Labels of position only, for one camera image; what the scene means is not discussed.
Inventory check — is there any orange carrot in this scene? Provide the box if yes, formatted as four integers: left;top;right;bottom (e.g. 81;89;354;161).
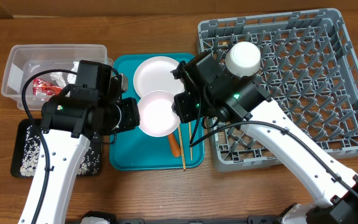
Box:
167;133;181;157

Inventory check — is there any large pink plate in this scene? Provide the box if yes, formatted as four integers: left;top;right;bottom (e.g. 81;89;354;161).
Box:
133;56;185;98

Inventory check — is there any white upturned bowl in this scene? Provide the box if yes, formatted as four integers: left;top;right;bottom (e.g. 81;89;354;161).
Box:
225;42;261;77

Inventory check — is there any red snack wrapper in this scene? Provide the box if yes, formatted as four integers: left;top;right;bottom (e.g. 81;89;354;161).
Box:
32;78;63;96

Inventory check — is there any white tissue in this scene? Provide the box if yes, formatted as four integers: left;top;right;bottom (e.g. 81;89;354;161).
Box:
50;72;76;88
71;61;79;73

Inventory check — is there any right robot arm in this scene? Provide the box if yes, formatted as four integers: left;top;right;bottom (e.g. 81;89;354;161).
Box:
172;52;358;223

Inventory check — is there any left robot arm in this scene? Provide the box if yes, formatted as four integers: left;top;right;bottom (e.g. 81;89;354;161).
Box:
11;119;102;223

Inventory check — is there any teal plastic tray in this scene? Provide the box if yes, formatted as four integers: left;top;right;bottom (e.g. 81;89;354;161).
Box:
109;54;205;170

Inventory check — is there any left wooden chopstick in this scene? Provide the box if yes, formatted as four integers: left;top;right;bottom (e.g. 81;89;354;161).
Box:
177;124;186;170

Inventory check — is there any food scraps and rice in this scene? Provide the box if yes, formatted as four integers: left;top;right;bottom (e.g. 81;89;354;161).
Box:
19;124;102;177

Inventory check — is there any black plastic tray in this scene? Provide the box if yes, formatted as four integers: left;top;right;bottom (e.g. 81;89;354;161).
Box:
10;118;104;178

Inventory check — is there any clear plastic bin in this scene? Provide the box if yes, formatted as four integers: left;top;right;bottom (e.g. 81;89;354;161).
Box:
1;44;113;110

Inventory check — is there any grey dish rack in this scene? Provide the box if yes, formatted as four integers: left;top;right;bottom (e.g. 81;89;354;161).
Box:
197;8;358;159

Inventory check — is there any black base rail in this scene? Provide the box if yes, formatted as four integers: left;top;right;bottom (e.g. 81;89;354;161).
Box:
65;211;278;224

